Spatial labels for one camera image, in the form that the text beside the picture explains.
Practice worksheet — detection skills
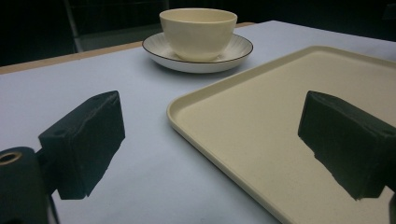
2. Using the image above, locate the cream bowl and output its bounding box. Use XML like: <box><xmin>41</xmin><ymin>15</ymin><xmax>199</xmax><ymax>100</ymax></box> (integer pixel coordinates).
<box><xmin>159</xmin><ymin>7</ymin><xmax>238</xmax><ymax>63</ymax></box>

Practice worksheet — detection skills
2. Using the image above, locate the metal stand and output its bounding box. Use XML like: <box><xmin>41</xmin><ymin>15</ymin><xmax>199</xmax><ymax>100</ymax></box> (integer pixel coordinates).
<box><xmin>63</xmin><ymin>0</ymin><xmax>85</xmax><ymax>53</ymax></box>

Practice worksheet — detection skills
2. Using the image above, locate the cream plastic tray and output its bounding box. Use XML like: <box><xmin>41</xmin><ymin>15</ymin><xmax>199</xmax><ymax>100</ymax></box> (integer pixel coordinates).
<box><xmin>166</xmin><ymin>45</ymin><xmax>396</xmax><ymax>224</ymax></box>

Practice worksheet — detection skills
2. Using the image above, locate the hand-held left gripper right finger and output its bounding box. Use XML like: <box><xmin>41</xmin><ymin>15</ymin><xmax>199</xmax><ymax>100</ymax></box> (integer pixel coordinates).
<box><xmin>297</xmin><ymin>90</ymin><xmax>396</xmax><ymax>201</ymax></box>

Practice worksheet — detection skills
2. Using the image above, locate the white plate with dark rim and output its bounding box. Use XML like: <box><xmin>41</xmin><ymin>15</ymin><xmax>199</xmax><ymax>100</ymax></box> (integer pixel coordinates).
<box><xmin>142</xmin><ymin>32</ymin><xmax>254</xmax><ymax>75</ymax></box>

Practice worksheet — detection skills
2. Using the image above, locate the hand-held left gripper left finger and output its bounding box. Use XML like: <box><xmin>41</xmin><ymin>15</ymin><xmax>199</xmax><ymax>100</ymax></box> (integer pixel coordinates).
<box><xmin>37</xmin><ymin>90</ymin><xmax>126</xmax><ymax>201</ymax></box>

